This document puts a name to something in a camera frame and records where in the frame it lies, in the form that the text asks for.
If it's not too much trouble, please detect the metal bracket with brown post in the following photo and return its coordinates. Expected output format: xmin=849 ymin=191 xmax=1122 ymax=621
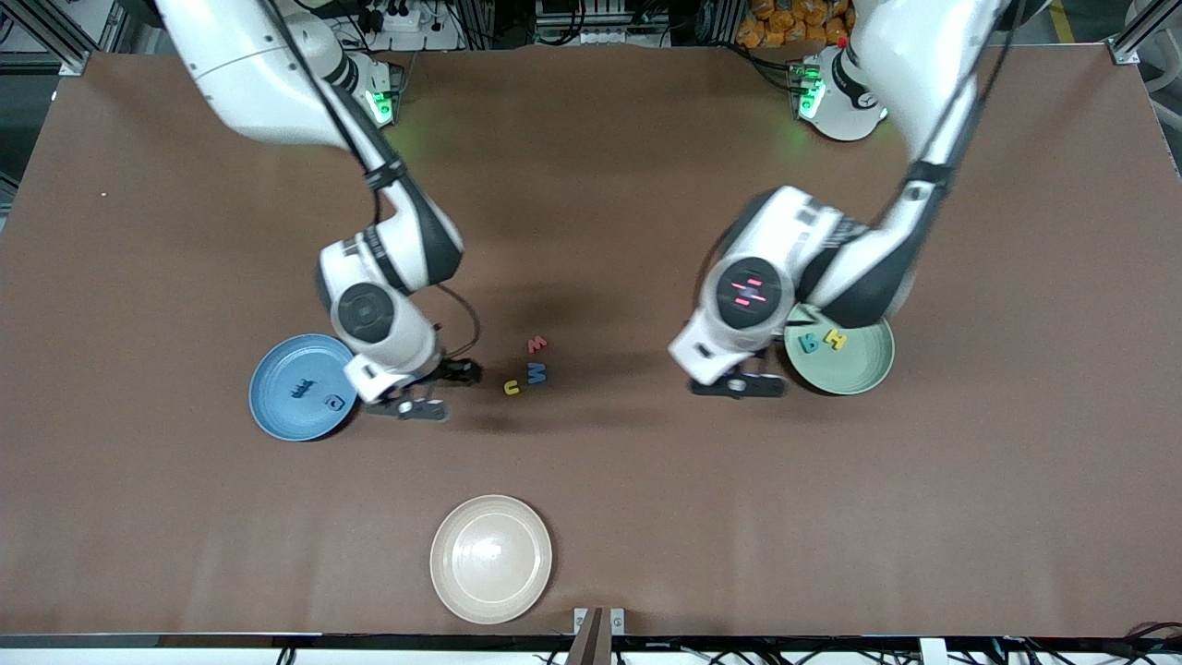
xmin=565 ymin=606 xmax=626 ymax=665

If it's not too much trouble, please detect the aluminium frame profile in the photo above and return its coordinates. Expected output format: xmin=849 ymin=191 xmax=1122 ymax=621
xmin=1111 ymin=0 xmax=1172 ymax=66
xmin=0 ymin=0 xmax=95 ymax=77

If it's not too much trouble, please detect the blue plate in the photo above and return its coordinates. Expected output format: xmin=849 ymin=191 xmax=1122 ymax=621
xmin=247 ymin=333 xmax=361 ymax=442

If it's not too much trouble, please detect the brown table cover mat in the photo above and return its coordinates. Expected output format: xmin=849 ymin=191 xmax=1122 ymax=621
xmin=0 ymin=44 xmax=1182 ymax=640

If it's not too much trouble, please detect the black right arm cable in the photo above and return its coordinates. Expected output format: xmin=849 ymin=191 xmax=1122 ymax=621
xmin=259 ymin=0 xmax=482 ymax=363

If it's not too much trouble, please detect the white power strip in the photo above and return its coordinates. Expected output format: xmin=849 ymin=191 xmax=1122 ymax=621
xmin=356 ymin=0 xmax=426 ymax=34

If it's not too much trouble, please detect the green plate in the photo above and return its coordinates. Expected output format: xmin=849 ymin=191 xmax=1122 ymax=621
xmin=783 ymin=305 xmax=895 ymax=396

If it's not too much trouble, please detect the metal equipment rack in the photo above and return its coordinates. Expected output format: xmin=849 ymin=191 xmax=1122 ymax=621
xmin=534 ymin=0 xmax=670 ymax=45

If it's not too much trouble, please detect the beige plate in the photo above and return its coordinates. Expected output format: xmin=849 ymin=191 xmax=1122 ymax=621
xmin=429 ymin=495 xmax=553 ymax=625

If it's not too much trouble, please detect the black cable bundle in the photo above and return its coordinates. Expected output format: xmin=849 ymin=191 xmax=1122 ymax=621
xmin=997 ymin=623 xmax=1182 ymax=665

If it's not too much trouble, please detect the orange objects pile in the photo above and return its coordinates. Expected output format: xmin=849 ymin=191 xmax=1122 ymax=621
xmin=737 ymin=0 xmax=855 ymax=49

